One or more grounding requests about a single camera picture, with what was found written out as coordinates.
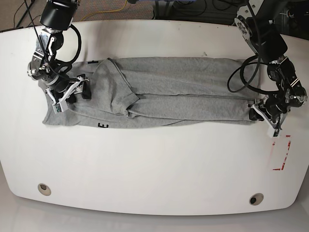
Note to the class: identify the red tape marking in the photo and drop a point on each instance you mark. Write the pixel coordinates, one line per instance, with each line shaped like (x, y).
(279, 153)

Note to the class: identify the table cable grommet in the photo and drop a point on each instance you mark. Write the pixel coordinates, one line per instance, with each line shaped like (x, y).
(256, 199)
(44, 189)

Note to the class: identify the grey t-shirt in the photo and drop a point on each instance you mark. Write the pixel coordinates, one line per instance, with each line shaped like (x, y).
(131, 93)

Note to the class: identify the left table cable grommet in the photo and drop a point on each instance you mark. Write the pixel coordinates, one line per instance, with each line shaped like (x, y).
(44, 189)

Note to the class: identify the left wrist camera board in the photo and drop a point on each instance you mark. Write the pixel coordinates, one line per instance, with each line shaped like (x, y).
(273, 133)

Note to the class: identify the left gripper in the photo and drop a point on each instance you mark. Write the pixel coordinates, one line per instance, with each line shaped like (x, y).
(269, 110)

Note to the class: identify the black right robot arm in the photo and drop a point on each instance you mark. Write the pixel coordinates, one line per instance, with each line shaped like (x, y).
(56, 18)

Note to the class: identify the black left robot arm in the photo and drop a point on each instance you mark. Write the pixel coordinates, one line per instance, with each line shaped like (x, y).
(255, 20)

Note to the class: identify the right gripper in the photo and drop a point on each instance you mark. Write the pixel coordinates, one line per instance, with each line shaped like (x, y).
(66, 90)

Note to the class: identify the right table cable grommet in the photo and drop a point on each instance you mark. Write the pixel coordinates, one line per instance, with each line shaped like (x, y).
(256, 199)

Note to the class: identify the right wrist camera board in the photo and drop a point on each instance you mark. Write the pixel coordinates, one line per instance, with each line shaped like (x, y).
(60, 107)

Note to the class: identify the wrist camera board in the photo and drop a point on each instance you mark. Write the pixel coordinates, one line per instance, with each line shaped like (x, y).
(60, 107)
(273, 133)

